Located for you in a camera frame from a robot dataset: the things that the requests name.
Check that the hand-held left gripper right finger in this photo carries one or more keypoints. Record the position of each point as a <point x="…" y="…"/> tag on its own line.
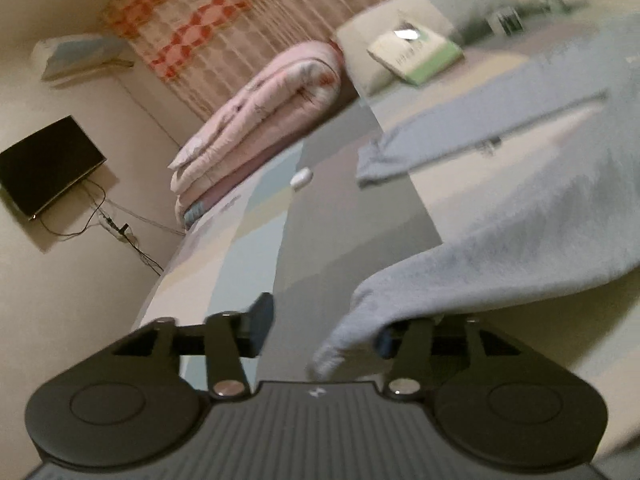
<point x="387" y="342"/>

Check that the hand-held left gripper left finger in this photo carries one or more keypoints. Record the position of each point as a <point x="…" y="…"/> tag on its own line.
<point x="260" y="320"/>

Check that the small white case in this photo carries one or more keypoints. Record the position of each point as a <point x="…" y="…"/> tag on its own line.
<point x="301" y="180"/>

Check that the white power strip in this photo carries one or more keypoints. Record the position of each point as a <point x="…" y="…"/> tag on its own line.
<point x="115" y="225"/>

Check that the folded pink quilt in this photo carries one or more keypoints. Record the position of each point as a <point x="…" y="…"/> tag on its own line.
<point x="270" y="110"/>

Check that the green and white book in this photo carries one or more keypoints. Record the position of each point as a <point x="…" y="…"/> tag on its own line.
<point x="415" y="55"/>

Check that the pink and red patterned curtain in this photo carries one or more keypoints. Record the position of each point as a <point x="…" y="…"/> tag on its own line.
<point x="250" y="20"/>

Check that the white air conditioner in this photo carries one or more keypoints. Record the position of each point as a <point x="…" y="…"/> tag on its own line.
<point x="80" y="55"/>

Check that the patchwork pillow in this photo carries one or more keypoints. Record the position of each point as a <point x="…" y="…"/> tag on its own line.
<point x="465" y="5"/>

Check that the black wall television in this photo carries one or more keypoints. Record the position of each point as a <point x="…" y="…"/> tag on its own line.
<point x="45" y="165"/>

